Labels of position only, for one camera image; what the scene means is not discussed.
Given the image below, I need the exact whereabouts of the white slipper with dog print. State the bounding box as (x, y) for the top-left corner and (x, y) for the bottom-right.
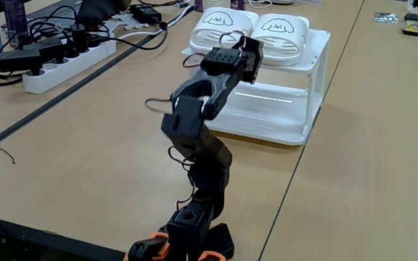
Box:
(189, 7), (260, 55)
(250, 13), (310, 67)

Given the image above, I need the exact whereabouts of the black plug adapter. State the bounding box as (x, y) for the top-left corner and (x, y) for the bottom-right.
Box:
(0, 49), (44, 76)
(25, 36), (67, 65)

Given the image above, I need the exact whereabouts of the white power cable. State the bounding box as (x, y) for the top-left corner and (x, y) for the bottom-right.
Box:
(116, 4), (195, 41)

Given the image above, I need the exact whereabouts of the orange and black table clamp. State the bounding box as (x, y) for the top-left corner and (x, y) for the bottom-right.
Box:
(123, 231), (171, 261)
(197, 223), (236, 261)

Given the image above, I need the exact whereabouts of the black power plug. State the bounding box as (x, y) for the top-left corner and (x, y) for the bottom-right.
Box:
(70, 23), (89, 54)

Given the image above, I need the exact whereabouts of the black power cable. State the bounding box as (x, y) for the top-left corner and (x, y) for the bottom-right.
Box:
(85, 20), (169, 51)

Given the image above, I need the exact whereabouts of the white power strip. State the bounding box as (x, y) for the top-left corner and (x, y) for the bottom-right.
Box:
(22, 38), (118, 95)

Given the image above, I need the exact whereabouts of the coiled white cable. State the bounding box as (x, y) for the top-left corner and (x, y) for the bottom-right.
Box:
(247, 0), (274, 9)

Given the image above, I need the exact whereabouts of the white printed bracket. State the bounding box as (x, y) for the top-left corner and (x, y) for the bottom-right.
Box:
(102, 13), (151, 33)

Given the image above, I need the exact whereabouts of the silver foil packet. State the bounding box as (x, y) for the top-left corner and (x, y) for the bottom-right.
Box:
(373, 12), (399, 25)

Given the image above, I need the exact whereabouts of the white plastic shoe rack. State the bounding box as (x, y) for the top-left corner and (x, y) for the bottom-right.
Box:
(181, 27), (332, 146)

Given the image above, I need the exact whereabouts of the black power adapter brick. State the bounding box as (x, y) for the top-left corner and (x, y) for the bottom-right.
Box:
(128, 3), (163, 25)

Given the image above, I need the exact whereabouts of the tall purple drink can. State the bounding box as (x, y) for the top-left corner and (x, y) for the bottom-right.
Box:
(2, 0), (30, 48)

